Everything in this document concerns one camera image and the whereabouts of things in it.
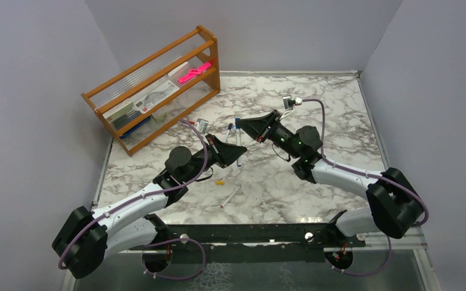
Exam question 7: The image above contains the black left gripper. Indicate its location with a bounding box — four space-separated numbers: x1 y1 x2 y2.
182 133 246 182

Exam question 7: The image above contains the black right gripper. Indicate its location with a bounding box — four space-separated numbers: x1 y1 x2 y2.
235 110 301 159

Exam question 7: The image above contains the white blue marker pen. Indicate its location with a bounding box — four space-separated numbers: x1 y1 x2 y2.
235 127 242 167

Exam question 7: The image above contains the white red-tipped marker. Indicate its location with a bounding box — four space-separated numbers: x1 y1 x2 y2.
220 186 241 209

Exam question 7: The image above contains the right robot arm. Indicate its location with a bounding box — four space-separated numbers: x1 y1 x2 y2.
236 110 426 247

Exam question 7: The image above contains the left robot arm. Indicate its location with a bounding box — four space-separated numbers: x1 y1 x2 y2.
52 134 247 279

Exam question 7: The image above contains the pink plastic tool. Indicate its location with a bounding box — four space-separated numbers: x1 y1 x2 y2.
177 62 212 84

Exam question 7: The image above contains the white eraser block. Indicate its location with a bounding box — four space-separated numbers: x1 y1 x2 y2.
167 61 189 79

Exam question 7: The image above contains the white calculator box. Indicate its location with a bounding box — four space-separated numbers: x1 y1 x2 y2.
130 80 179 113

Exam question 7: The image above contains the wooden shelf rack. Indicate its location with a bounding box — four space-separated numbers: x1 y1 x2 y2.
81 25 221 156

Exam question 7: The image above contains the green white book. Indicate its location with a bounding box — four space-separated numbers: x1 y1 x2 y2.
103 99 136 130

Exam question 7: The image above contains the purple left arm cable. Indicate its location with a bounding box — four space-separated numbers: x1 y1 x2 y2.
57 118 210 281

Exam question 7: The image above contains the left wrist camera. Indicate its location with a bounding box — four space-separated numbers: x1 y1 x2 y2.
194 118 209 135

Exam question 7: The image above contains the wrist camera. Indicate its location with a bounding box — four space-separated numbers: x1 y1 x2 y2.
282 96 303 112
194 118 209 135

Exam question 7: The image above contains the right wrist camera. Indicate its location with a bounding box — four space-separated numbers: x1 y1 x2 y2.
282 96 303 112

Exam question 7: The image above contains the black mounting rail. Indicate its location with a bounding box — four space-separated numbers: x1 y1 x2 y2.
133 215 365 264

